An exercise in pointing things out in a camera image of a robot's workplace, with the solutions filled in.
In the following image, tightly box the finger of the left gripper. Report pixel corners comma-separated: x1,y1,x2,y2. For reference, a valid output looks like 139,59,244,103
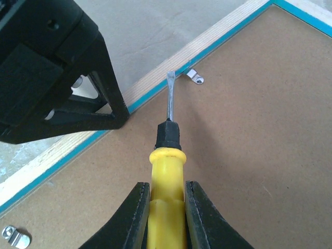
1,35,129,144

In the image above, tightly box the teal wooden photo frame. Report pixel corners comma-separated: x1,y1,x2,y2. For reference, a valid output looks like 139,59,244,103
1,5,331,248

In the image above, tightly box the yellow handled screwdriver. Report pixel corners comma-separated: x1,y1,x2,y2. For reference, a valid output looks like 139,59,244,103
147,71,187,248

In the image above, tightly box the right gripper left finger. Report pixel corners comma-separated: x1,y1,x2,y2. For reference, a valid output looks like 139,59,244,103
80,182,150,249

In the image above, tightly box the metal frame retaining clip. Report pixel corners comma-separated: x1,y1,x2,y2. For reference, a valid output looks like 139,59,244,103
186,68,204,85

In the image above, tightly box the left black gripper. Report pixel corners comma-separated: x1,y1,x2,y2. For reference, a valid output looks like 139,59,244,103
1,1,98,127

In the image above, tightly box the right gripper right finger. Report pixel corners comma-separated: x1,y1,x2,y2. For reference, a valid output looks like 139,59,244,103
185,181,252,248

